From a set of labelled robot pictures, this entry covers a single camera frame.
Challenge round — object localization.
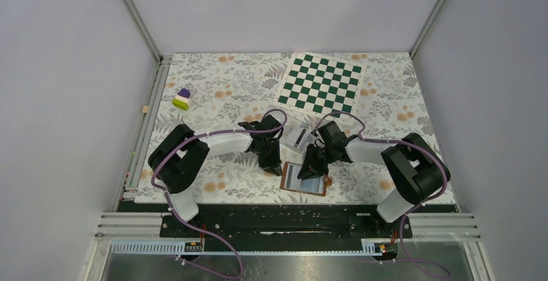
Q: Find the clear plastic card box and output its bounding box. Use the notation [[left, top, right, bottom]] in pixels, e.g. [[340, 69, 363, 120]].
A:
[[268, 105, 316, 154]]

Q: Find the green white checkerboard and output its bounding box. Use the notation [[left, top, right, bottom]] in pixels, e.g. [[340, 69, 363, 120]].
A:
[[273, 52, 365, 125]]

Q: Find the floral patterned table mat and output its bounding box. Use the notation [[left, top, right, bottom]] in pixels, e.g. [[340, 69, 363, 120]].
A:
[[149, 52, 439, 204]]

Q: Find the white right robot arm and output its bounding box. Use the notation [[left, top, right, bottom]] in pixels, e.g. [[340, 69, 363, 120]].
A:
[[297, 121, 450, 237]]

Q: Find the purple white green block stack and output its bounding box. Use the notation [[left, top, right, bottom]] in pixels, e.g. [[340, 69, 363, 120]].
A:
[[172, 88, 191, 110]]

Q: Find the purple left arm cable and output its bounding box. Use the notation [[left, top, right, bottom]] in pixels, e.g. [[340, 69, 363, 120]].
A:
[[151, 109, 288, 279]]

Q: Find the white slotted cable duct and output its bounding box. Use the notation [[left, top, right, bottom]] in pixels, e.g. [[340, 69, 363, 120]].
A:
[[111, 236, 397, 256]]

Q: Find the brown leather card holder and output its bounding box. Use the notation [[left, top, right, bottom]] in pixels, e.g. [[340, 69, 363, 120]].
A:
[[280, 162, 332, 196]]

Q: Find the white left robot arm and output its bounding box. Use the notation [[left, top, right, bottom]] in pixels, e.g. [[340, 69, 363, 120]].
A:
[[147, 112, 286, 236]]

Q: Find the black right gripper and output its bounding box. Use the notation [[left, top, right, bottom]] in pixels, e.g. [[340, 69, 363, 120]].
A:
[[297, 143, 336, 181]]

